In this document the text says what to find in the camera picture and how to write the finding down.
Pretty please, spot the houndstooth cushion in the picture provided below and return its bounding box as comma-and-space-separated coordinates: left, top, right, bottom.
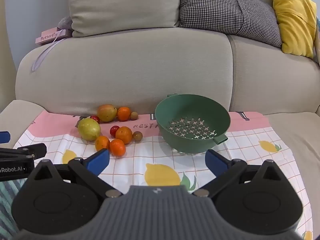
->
177, 0, 283, 48

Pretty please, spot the lilac ribbon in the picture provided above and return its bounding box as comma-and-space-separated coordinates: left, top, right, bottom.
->
32, 34, 65, 72

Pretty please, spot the green plastic colander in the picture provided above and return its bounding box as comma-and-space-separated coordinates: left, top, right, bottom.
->
155, 94, 231, 154

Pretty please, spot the yellow cushion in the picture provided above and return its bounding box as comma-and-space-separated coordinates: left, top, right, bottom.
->
270, 0, 318, 59

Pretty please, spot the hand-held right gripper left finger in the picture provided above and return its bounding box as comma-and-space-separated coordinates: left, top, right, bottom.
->
27, 149, 123, 197

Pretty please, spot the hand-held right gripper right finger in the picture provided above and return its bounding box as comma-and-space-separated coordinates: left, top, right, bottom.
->
193, 149, 288, 197

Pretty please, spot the beige cushion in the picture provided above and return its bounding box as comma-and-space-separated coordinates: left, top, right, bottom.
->
68, 0, 180, 38

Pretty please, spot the lemon print checked mat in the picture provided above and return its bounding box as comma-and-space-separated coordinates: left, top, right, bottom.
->
12, 110, 314, 240

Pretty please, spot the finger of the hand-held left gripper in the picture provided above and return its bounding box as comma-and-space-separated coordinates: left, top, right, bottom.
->
0, 131, 11, 145
0, 143, 47, 161

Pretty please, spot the teal striped cloth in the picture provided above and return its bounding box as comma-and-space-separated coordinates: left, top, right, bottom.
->
0, 179, 25, 240

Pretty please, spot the orange mandarin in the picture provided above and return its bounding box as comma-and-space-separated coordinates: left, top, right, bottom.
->
117, 107, 131, 122
115, 126, 133, 145
109, 139, 126, 157
95, 135, 111, 152

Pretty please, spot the beige fabric sofa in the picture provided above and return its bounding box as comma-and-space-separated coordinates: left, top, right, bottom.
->
0, 26, 320, 240

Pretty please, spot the pink gift box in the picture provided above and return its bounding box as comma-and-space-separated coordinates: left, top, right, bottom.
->
35, 29, 73, 45

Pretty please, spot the grey-purple plush toy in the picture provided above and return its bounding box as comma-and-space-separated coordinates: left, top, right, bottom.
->
57, 16, 73, 32

